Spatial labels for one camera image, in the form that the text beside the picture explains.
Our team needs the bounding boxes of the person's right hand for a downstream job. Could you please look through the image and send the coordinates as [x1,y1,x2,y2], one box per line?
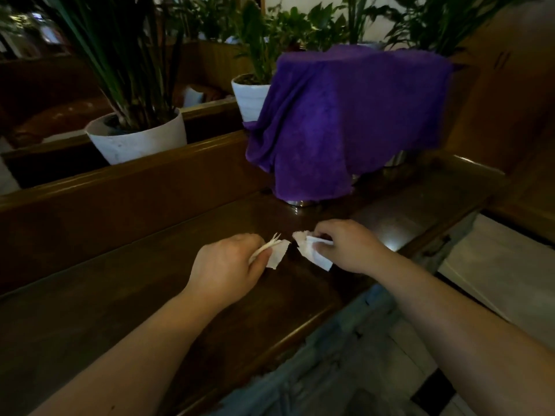
[313,219,393,275]

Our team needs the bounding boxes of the person's left hand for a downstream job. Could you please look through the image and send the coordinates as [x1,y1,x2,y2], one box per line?
[183,233,273,311]

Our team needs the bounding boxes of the torn white paper piece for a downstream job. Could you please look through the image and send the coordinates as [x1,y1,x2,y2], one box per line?
[249,233,291,270]

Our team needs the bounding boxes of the person's right forearm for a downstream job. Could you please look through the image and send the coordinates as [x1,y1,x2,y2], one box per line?
[364,251,555,416]

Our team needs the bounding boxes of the person's left forearm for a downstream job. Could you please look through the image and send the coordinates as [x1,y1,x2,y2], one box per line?
[30,291,217,416]

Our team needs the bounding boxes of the purple towel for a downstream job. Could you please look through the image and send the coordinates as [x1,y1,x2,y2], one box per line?
[243,44,454,202]

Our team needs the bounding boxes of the small white plant pot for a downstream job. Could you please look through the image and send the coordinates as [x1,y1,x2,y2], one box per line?
[231,73,272,123]

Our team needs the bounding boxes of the large white plant pot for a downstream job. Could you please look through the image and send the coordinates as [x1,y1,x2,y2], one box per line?
[84,108,188,166]

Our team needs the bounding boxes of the green leafy plant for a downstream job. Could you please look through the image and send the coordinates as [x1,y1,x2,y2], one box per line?
[225,0,347,85]

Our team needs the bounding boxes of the brown wooden cabinet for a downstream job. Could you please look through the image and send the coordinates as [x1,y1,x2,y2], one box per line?
[442,0,555,174]

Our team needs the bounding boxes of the broad leaf green plant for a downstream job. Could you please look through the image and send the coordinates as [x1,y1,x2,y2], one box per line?
[343,0,530,57]

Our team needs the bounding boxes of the tall green grass plant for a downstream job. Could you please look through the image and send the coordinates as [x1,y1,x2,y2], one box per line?
[45,0,191,130]

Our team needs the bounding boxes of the brown leather sofa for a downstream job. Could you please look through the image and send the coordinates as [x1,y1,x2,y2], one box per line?
[0,56,226,150]

